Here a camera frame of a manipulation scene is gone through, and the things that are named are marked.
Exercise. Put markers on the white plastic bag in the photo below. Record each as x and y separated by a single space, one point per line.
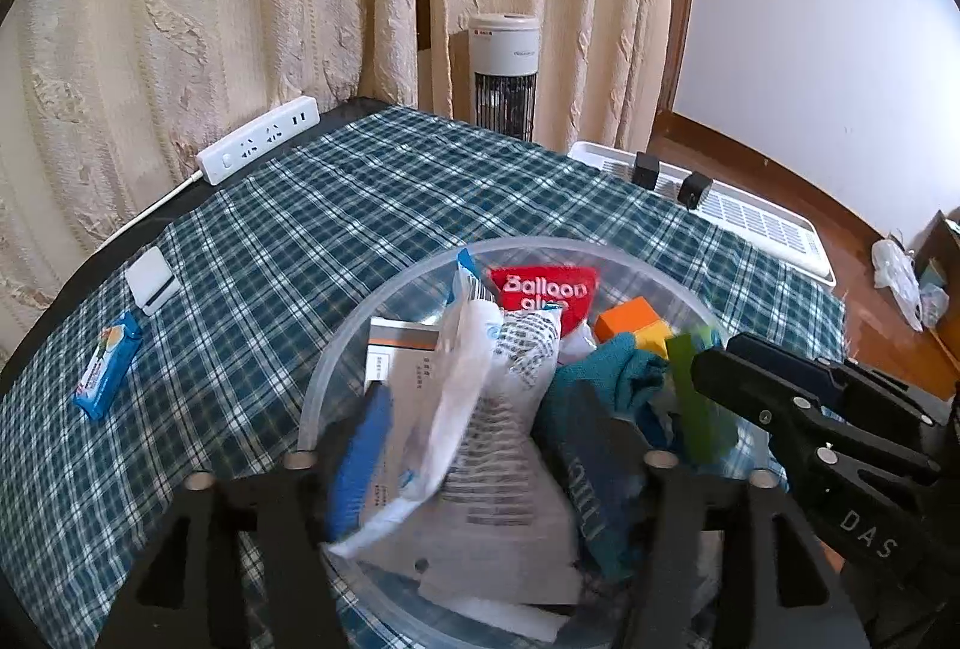
896 274

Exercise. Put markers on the white tower heater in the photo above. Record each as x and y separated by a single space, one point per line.
504 56

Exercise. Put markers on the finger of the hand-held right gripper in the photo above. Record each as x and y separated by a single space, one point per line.
862 390
780 412

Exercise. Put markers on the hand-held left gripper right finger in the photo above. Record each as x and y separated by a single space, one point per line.
675 529

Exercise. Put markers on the green toy brick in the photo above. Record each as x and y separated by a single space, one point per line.
697 401

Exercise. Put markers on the white printed plastic packet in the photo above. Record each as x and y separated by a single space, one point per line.
487 431

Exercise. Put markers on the clear plastic bowl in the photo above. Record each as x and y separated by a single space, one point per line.
405 292

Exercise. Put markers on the white air purifier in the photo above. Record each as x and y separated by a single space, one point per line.
765 229

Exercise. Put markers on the small white box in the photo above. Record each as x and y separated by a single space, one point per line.
150 274

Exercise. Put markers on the black power adapter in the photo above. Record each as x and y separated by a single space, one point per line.
694 191
646 170

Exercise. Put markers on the white power strip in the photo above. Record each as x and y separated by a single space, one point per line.
255 142

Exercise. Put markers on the brown wooden furniture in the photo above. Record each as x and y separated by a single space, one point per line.
945 244

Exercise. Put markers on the beige patterned curtain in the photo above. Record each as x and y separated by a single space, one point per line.
225 18

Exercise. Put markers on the red and white packet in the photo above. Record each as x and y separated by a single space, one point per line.
540 289

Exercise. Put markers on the teal cloth bag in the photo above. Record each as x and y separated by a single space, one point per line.
622 379

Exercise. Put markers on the blue snack packet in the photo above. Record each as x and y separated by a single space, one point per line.
109 367

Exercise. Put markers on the white medicine box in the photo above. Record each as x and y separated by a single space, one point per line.
401 356

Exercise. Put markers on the orange toy brick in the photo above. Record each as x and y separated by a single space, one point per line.
626 319

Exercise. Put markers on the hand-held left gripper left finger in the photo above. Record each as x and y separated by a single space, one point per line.
364 461

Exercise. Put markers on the blue plaid tablecloth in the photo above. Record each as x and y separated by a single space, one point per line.
300 206

